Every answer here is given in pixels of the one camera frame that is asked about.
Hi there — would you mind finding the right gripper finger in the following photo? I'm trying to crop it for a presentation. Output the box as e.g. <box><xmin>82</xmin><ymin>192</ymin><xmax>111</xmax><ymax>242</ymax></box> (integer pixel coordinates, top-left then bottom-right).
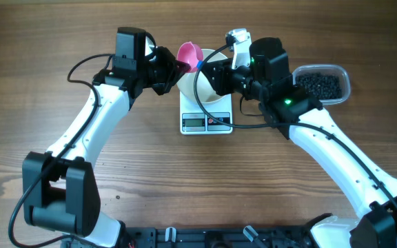
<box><xmin>210</xmin><ymin>81</ymin><xmax>225</xmax><ymax>96</ymax></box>
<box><xmin>200</xmin><ymin>61</ymin><xmax>219</xmax><ymax>78</ymax></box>

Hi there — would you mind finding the pink scoop blue handle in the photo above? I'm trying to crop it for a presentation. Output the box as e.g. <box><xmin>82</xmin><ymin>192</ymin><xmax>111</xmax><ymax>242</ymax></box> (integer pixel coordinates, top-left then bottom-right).
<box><xmin>176</xmin><ymin>41</ymin><xmax>204</xmax><ymax>73</ymax></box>

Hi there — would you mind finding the white digital kitchen scale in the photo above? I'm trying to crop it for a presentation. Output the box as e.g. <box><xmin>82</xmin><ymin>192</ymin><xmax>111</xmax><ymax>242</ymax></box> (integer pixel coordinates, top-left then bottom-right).
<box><xmin>180</xmin><ymin>93</ymin><xmax>233</xmax><ymax>135</ymax></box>

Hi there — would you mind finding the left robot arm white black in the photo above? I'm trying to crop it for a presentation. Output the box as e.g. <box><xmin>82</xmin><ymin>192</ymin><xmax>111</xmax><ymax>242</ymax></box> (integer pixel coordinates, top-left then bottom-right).
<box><xmin>8</xmin><ymin>27</ymin><xmax>190</xmax><ymax>247</ymax></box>

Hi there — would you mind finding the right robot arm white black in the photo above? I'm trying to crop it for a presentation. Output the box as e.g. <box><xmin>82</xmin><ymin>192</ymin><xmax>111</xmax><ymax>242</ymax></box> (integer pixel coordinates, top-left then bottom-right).
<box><xmin>198</xmin><ymin>38</ymin><xmax>397</xmax><ymax>247</ymax></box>

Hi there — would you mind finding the cream white bowl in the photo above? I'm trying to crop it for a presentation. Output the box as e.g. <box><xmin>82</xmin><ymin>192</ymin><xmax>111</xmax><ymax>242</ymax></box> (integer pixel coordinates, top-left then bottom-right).
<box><xmin>176</xmin><ymin>49</ymin><xmax>227</xmax><ymax>104</ymax></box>

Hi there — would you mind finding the clear container of black beans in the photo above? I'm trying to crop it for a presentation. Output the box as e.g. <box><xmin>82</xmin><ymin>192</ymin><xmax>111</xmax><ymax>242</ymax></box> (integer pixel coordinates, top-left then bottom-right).
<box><xmin>293</xmin><ymin>64</ymin><xmax>351</xmax><ymax>105</ymax></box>

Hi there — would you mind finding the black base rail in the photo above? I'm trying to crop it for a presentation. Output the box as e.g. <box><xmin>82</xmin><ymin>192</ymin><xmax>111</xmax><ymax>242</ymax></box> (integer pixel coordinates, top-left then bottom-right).
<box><xmin>60</xmin><ymin>225</ymin><xmax>323</xmax><ymax>248</ymax></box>

